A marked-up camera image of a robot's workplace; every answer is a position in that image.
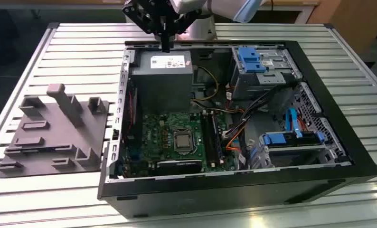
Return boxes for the silver CPU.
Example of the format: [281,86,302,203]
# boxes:
[174,135,194,150]

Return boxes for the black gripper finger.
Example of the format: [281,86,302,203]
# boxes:
[166,14,195,53]
[121,0,169,53]

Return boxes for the wooden top desk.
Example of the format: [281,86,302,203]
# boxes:
[0,0,322,24]

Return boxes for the black PC case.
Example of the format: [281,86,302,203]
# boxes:
[97,40,377,218]

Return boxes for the dark RAM stick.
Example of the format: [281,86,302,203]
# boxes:
[206,113,223,165]

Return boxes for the black graphics card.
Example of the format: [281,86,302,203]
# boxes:
[147,159,203,176]

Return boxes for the wooden cabinet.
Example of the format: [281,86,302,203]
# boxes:
[306,0,377,57]

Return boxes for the blue plastic drive latch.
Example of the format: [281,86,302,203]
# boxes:
[238,47,267,73]

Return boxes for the orange yellow wire bundle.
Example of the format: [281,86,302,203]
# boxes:
[223,128,243,152]

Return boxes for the grey parts rack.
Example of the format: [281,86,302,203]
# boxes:
[0,83,110,179]

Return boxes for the green motherboard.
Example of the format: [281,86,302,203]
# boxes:
[139,111,239,178]

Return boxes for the blue flat SATA cable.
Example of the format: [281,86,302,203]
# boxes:
[285,107,305,139]

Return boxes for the grey power supply unit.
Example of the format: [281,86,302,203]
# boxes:
[129,51,194,110]

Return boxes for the grey metal drive cage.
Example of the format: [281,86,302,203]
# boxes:
[230,46,303,100]

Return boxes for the hard disk in blue carrier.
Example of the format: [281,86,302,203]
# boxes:
[259,131,327,150]

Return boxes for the CPU socket with metal cover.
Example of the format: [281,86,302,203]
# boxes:
[170,127,198,157]

